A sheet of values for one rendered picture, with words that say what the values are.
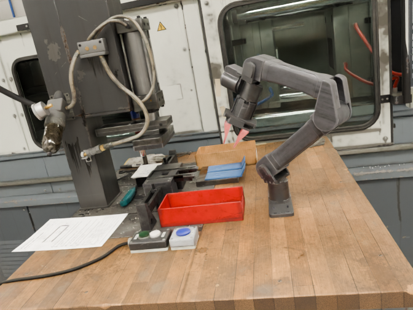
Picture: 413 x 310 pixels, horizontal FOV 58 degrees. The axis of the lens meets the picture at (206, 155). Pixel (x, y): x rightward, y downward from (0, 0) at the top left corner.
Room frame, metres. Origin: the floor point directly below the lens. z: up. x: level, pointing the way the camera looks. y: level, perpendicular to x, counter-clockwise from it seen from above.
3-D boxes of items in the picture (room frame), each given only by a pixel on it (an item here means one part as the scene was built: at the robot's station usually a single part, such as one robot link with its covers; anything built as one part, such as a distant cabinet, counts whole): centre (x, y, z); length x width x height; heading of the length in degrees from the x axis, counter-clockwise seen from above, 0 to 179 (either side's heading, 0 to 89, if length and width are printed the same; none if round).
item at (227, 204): (1.07, 0.04, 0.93); 0.25 x 0.12 x 0.06; 79
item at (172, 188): (1.30, 0.16, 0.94); 0.20 x 0.10 x 0.07; 169
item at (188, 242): (0.92, 0.10, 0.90); 0.07 x 0.07 x 0.06; 79
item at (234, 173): (1.34, -0.06, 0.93); 0.15 x 0.07 x 0.03; 78
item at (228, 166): (1.42, -0.07, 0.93); 0.15 x 0.07 x 0.03; 82
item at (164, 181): (1.30, 0.16, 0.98); 0.20 x 0.10 x 0.01; 169
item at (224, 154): (1.54, -0.09, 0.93); 0.25 x 0.13 x 0.08; 79
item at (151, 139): (1.29, 0.24, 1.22); 0.26 x 0.18 x 0.30; 79
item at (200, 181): (1.39, -0.04, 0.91); 0.17 x 0.16 x 0.02; 169
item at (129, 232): (1.34, 0.24, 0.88); 0.65 x 0.50 x 0.03; 169
